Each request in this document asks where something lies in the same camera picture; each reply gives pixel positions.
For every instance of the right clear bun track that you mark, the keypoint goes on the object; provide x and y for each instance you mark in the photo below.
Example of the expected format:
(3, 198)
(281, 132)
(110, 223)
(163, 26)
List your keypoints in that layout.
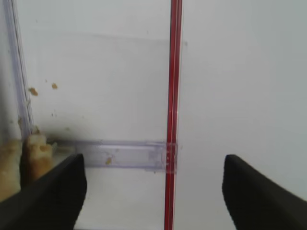
(145, 155)

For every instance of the right red plastic rail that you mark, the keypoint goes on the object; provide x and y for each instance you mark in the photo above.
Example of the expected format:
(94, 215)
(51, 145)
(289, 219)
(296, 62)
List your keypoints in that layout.
(172, 113)

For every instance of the sesame burger bun tops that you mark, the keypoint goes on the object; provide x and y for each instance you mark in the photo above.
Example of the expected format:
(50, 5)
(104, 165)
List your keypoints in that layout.
(23, 162)

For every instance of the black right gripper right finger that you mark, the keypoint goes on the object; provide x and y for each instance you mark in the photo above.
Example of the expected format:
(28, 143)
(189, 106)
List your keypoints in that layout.
(255, 202)

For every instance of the right clear inner rail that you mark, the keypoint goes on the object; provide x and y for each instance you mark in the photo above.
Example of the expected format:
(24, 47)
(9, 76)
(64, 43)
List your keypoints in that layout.
(25, 118)

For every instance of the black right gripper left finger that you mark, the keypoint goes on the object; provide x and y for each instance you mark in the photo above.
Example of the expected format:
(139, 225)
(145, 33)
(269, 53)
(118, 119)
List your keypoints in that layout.
(53, 202)

